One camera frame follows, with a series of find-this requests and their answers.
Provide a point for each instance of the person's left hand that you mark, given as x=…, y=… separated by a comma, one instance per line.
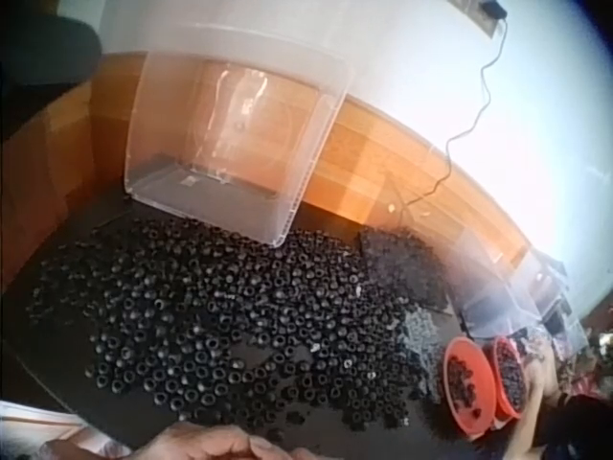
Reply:
x=206, y=443

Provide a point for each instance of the person's right hand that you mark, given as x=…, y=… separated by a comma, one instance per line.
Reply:
x=292, y=453

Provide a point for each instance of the person's left fingers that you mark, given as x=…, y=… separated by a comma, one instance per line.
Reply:
x=215, y=436

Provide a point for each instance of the heap of black round caps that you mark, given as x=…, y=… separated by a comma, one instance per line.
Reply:
x=215, y=311

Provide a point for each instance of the white flat container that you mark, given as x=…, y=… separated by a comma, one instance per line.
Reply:
x=33, y=419

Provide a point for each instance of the pile of small grey parts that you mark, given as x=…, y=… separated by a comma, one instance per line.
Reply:
x=421, y=330

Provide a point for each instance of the black caps inside bowl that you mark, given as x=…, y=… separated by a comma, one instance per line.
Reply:
x=510, y=369
x=462, y=378

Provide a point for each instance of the black mesh parts mat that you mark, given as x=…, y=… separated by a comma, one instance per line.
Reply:
x=407, y=268

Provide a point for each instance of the orange plastic bowl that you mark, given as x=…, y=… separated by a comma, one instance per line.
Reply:
x=479, y=418
x=508, y=407

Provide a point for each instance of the clear plastic storage bin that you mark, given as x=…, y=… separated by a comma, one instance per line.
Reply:
x=230, y=120

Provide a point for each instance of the wooden table rim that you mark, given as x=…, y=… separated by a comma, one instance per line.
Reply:
x=383, y=163

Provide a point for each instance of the clear plastic box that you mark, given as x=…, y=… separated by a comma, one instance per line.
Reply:
x=498, y=282

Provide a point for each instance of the row of clear plastic boxes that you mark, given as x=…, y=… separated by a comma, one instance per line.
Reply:
x=560, y=297

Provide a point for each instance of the black power adapter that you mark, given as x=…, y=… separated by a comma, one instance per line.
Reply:
x=492, y=8

